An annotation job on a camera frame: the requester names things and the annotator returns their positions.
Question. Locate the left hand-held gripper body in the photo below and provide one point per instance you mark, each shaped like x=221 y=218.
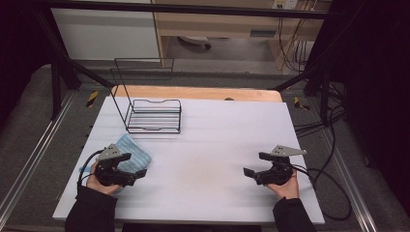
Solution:
x=108 y=175

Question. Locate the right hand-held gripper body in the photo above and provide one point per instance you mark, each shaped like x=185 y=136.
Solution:
x=280 y=174

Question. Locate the light blue striped cloth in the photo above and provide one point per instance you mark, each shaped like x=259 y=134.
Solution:
x=137 y=158

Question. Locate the person's left hand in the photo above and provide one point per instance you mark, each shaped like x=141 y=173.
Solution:
x=95 y=183

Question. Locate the person's right hand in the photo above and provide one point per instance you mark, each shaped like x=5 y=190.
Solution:
x=288 y=190

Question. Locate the white foam board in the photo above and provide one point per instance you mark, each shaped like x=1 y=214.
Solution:
x=199 y=180

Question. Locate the yellow black tape strip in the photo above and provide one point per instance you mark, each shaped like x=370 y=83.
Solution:
x=92 y=98
x=301 y=104

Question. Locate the wooden table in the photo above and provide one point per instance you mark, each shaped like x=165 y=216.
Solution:
x=199 y=92

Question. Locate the white cabinet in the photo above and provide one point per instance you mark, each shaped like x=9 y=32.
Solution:
x=103 y=32

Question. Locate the dark curtain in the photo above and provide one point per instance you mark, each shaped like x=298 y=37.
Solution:
x=19 y=38
x=374 y=80

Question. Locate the white round device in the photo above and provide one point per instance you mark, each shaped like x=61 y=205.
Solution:
x=195 y=40

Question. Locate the light wooden desk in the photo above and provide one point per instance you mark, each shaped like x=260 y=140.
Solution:
x=219 y=24

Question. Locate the aluminium rail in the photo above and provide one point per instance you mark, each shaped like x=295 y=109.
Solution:
x=38 y=148
x=351 y=187

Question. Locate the white wall socket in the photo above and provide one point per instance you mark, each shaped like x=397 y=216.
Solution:
x=285 y=4

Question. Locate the black metal frame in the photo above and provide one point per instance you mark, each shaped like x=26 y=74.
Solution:
x=193 y=9

